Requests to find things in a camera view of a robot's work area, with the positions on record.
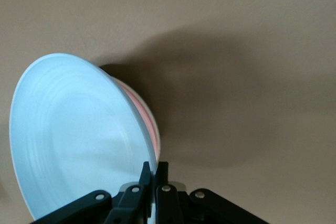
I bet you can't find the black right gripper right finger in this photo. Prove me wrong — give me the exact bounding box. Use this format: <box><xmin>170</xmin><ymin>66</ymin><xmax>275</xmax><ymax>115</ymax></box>
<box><xmin>154</xmin><ymin>161</ymin><xmax>266</xmax><ymax>224</ymax></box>

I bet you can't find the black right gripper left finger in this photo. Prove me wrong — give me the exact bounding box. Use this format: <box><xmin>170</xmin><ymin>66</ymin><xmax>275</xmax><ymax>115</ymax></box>
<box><xmin>30</xmin><ymin>161</ymin><xmax>152</xmax><ymax>224</ymax></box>

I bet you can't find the light blue plate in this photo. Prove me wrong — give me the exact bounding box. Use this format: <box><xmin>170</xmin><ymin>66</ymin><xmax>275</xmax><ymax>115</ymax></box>
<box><xmin>9</xmin><ymin>52</ymin><xmax>158</xmax><ymax>224</ymax></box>

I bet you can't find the beige bowl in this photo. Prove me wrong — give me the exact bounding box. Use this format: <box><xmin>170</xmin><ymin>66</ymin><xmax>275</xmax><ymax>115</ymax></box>
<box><xmin>114</xmin><ymin>76</ymin><xmax>162</xmax><ymax>162</ymax></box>

